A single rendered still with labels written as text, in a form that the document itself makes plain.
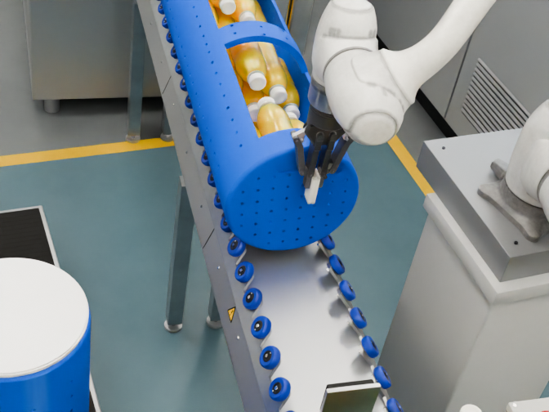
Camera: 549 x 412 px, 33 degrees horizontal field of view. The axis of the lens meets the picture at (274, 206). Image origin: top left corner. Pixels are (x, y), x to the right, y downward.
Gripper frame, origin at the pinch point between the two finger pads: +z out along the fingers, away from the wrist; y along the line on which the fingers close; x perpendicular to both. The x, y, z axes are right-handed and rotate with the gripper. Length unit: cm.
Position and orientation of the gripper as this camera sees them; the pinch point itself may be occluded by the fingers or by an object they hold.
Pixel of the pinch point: (312, 185)
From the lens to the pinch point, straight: 186.0
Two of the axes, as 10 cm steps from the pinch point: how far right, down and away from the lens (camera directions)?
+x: -2.4, -6.7, 7.0
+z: -1.4, 7.4, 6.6
